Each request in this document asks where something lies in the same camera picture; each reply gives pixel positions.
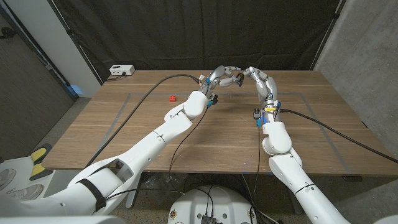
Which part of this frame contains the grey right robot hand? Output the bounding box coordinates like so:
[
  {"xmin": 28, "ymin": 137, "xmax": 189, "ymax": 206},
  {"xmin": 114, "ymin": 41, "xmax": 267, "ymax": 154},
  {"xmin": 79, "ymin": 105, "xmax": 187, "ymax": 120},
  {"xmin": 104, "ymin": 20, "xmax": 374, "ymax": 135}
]
[{"xmin": 243, "ymin": 66, "xmax": 282, "ymax": 124}]

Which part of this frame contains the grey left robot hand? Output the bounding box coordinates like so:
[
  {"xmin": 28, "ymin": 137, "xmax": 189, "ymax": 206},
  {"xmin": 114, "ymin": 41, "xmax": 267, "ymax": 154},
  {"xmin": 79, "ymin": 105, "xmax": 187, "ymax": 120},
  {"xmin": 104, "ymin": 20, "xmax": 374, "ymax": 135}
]
[{"xmin": 200, "ymin": 65, "xmax": 244, "ymax": 100}]

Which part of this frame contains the white power strip box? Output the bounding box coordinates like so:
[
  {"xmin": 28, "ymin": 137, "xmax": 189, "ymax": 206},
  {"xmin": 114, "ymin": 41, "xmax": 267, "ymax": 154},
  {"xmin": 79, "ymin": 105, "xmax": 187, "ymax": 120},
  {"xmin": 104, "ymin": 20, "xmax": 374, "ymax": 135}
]
[{"xmin": 109, "ymin": 64, "xmax": 136, "ymax": 77}]

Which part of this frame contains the black backdrop curtain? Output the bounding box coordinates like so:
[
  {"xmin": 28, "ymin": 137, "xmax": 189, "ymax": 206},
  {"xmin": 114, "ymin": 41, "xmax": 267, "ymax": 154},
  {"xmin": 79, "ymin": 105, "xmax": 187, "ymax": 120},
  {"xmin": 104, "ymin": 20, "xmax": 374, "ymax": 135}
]
[{"xmin": 51, "ymin": 0, "xmax": 346, "ymax": 82}]

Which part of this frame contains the black backdrop stand pole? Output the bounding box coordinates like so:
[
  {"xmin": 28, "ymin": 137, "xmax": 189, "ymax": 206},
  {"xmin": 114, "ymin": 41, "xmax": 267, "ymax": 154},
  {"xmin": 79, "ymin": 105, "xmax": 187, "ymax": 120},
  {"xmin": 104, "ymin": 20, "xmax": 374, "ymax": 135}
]
[
  {"xmin": 46, "ymin": 0, "xmax": 104, "ymax": 85},
  {"xmin": 310, "ymin": 0, "xmax": 348, "ymax": 71}
]

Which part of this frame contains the grey table leg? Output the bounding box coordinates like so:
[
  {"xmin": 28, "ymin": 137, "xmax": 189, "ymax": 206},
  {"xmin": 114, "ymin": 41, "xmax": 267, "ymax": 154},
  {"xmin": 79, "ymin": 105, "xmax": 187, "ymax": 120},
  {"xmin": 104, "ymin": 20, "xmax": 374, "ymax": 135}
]
[{"xmin": 284, "ymin": 183, "xmax": 304, "ymax": 215}]

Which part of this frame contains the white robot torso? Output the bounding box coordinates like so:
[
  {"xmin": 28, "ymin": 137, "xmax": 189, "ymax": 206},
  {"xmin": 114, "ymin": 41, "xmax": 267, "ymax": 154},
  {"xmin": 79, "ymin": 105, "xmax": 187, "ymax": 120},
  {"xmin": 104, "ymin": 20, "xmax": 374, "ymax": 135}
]
[{"xmin": 167, "ymin": 185, "xmax": 258, "ymax": 224}]

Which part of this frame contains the clear plastic bag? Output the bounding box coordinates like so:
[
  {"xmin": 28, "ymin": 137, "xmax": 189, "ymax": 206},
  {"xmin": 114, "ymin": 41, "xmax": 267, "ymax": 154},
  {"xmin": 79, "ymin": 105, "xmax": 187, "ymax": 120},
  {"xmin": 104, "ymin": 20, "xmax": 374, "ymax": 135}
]
[{"xmin": 143, "ymin": 172, "xmax": 187, "ymax": 203}]

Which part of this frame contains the white table leg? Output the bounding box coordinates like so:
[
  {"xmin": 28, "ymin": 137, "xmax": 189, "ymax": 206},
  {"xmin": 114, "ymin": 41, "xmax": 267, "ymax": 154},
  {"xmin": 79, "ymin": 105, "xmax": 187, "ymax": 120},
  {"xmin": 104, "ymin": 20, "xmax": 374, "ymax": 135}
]
[{"xmin": 125, "ymin": 174, "xmax": 142, "ymax": 209}]

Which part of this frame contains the yellow and black floor tool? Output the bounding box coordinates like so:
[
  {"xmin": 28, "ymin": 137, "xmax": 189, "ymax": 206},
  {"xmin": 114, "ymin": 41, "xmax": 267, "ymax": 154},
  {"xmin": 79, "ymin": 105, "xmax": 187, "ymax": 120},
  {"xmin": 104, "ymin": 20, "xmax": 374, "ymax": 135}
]
[{"xmin": 29, "ymin": 142, "xmax": 54, "ymax": 182}]

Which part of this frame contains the white floor board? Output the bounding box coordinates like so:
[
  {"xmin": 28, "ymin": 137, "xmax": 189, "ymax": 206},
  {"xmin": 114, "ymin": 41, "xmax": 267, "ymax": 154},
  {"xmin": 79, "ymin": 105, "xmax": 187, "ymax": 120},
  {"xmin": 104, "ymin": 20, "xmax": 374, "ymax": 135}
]
[{"xmin": 0, "ymin": 156, "xmax": 83, "ymax": 203}]

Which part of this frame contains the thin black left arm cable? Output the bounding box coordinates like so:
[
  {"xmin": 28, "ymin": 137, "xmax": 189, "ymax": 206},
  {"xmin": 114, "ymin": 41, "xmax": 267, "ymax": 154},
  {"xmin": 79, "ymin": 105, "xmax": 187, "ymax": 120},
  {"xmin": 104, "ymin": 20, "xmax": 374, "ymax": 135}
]
[{"xmin": 104, "ymin": 107, "xmax": 209, "ymax": 200}]

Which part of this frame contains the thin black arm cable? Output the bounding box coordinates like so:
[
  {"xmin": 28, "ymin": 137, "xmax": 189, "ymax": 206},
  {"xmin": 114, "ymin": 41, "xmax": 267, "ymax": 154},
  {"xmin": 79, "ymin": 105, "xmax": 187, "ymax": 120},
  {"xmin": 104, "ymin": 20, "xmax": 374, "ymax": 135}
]
[
  {"xmin": 104, "ymin": 107, "xmax": 209, "ymax": 200},
  {"xmin": 251, "ymin": 126, "xmax": 262, "ymax": 215}
]

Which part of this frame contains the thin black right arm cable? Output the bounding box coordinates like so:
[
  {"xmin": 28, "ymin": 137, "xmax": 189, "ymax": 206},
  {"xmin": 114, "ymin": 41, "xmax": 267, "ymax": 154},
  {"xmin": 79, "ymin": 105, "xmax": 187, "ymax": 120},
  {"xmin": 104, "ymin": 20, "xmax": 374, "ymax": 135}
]
[{"xmin": 251, "ymin": 126, "xmax": 262, "ymax": 215}]

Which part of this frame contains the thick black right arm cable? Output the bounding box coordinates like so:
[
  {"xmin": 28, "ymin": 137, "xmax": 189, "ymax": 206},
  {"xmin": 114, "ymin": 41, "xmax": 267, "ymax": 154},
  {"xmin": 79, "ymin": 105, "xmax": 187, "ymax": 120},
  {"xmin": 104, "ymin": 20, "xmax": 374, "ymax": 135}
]
[{"xmin": 279, "ymin": 108, "xmax": 398, "ymax": 164}]

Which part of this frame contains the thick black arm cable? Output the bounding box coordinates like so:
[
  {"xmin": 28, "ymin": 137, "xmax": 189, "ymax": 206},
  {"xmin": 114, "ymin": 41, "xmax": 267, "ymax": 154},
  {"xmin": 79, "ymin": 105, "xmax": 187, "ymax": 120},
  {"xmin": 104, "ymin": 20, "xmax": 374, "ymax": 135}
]
[
  {"xmin": 85, "ymin": 73, "xmax": 202, "ymax": 169},
  {"xmin": 279, "ymin": 108, "xmax": 398, "ymax": 164}
]

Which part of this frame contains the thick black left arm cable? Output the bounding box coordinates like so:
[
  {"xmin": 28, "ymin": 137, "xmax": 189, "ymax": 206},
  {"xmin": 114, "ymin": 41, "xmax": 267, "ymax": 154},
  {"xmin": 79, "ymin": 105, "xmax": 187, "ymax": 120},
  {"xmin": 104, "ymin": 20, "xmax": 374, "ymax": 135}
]
[{"xmin": 85, "ymin": 73, "xmax": 202, "ymax": 169}]

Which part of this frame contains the black power strip cable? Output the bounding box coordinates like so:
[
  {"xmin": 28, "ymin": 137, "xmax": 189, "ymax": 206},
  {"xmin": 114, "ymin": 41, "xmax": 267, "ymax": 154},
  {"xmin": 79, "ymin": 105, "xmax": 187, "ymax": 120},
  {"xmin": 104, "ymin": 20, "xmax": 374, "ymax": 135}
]
[{"xmin": 106, "ymin": 72, "xmax": 127, "ymax": 82}]

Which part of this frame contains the black torso cable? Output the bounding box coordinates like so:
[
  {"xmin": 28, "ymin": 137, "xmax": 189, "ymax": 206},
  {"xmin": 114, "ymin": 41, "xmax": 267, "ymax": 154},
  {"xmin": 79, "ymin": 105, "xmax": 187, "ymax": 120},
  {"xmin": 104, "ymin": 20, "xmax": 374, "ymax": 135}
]
[{"xmin": 194, "ymin": 185, "xmax": 216, "ymax": 217}]

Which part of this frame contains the black door handle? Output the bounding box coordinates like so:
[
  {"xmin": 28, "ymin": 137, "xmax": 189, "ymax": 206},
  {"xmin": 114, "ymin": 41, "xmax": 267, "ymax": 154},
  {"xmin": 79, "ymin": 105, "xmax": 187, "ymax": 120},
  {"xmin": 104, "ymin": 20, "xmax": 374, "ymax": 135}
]
[{"xmin": 0, "ymin": 27, "xmax": 16, "ymax": 40}]

